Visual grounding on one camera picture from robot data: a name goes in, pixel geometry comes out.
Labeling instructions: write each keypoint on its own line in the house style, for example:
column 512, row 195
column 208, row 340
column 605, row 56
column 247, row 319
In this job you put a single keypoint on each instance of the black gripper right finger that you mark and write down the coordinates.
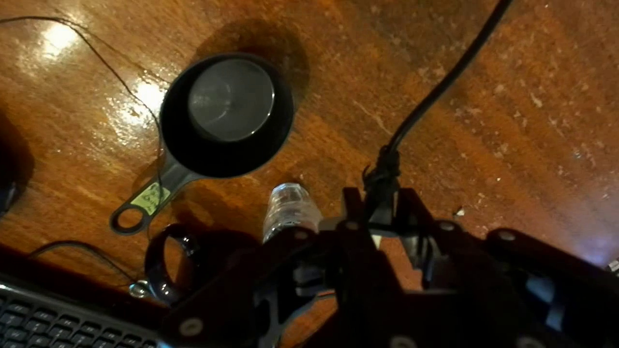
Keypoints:
column 529, row 292

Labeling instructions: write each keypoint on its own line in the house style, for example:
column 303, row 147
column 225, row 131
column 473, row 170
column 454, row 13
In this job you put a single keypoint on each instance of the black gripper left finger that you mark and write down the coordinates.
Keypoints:
column 253, row 301

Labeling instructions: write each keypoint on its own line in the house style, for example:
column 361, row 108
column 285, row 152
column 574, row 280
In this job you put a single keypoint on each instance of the clear shot glass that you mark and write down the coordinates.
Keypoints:
column 291, row 205

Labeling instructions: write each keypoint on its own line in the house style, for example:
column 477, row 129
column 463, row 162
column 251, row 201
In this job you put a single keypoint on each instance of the black measuring cup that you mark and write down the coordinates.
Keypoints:
column 224, row 116

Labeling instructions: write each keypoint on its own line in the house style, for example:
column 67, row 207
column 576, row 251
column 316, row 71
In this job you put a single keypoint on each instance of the black computer keyboard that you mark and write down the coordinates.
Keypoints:
column 38, row 317

